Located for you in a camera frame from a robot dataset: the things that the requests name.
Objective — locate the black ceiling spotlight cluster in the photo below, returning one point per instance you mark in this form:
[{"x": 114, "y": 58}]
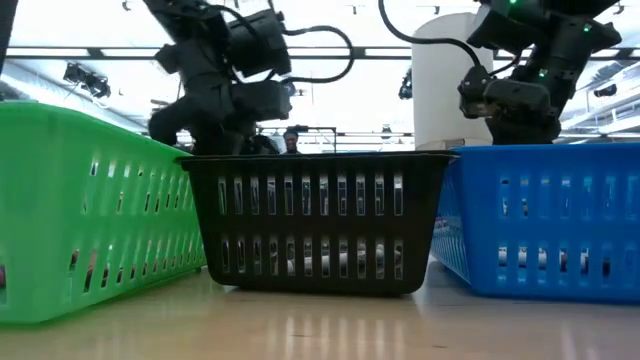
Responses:
[{"x": 87, "y": 80}]

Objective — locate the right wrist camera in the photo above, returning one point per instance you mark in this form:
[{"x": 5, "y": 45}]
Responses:
[{"x": 515, "y": 97}]

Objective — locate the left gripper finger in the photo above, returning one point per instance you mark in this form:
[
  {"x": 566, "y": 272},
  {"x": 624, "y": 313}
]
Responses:
[
  {"x": 165, "y": 125},
  {"x": 215, "y": 140}
]

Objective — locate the black ceiling fixture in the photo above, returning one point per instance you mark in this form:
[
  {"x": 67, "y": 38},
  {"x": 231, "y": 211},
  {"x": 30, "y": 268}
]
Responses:
[{"x": 605, "y": 91}]

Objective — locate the person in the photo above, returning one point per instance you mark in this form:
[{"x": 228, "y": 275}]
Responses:
[{"x": 291, "y": 140}]

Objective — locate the blue plastic basket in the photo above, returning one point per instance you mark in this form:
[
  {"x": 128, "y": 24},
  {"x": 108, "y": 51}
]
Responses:
[{"x": 550, "y": 230}]

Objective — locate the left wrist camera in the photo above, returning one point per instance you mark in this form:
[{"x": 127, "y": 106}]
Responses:
[{"x": 262, "y": 100}]

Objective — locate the small black ceiling spotlight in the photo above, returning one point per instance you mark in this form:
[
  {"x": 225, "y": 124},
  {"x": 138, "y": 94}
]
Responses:
[{"x": 385, "y": 131}]

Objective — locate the black plastic basket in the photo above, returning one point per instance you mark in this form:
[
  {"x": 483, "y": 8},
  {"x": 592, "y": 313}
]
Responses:
[{"x": 315, "y": 225}]

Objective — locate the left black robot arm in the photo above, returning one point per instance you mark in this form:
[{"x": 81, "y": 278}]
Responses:
[{"x": 190, "y": 20}]

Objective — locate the white cylindrical table lamp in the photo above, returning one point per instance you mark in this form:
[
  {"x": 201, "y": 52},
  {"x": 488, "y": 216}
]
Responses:
[{"x": 435, "y": 100}]

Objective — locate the green plastic basket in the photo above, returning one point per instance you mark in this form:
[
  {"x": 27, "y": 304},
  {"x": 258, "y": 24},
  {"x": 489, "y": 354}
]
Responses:
[{"x": 75, "y": 225}]

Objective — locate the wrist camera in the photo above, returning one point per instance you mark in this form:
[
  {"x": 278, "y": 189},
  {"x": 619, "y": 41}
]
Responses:
[
  {"x": 262, "y": 100},
  {"x": 515, "y": 97}
]

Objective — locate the black ceiling beam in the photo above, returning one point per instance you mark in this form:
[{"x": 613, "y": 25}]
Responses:
[{"x": 95, "y": 52}]

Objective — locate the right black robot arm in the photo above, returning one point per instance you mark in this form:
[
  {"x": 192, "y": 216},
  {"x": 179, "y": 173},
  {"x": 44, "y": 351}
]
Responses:
[{"x": 560, "y": 40}]

